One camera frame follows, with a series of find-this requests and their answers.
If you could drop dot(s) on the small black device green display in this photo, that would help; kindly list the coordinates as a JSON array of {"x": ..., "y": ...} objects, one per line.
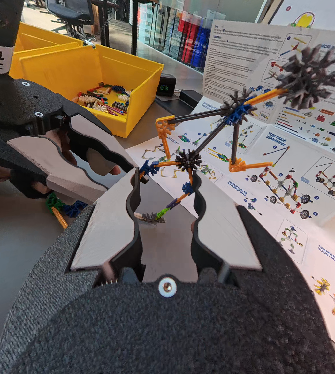
[{"x": 166, "y": 81}]

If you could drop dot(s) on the multicolour rod connector toy figure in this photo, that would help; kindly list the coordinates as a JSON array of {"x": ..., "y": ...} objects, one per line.
[{"x": 188, "y": 160}]

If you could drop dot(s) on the white sheet with coloured drawing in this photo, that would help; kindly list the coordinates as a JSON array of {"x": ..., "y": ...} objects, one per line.
[{"x": 325, "y": 11}]

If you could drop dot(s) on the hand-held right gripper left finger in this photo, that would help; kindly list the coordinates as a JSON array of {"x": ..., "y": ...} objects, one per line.
[{"x": 106, "y": 230}]

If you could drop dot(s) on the small yellow parts bin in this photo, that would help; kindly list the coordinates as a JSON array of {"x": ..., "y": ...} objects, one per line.
[{"x": 38, "y": 39}]

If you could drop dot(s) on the connector assembly with yellow rods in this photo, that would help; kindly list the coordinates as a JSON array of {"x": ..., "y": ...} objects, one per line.
[{"x": 53, "y": 201}]

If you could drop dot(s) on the pile of toy parts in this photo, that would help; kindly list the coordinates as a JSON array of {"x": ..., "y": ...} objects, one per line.
[{"x": 97, "y": 102}]

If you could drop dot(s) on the large yellow parts bin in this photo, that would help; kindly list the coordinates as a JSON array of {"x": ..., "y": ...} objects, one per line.
[{"x": 68, "y": 70}]

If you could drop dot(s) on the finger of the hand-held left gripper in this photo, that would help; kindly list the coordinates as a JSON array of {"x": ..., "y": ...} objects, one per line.
[
  {"x": 103, "y": 137},
  {"x": 53, "y": 166}
]

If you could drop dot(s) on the white instruction sheet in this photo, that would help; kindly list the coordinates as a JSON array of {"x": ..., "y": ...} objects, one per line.
[{"x": 243, "y": 58}]

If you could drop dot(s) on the black power adapter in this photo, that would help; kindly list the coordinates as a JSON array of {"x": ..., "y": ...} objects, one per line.
[{"x": 190, "y": 98}]

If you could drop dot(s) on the person's left hand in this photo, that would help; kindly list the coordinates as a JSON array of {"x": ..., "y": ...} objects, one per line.
[{"x": 103, "y": 160}]

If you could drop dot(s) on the rack of coloured storage boxes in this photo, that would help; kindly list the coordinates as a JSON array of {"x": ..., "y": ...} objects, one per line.
[{"x": 190, "y": 38}]

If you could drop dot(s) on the black office chair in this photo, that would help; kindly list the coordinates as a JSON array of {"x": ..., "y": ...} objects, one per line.
[{"x": 68, "y": 10}]

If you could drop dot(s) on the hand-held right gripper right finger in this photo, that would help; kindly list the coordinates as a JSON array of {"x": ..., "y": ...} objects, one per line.
[{"x": 228, "y": 233}]

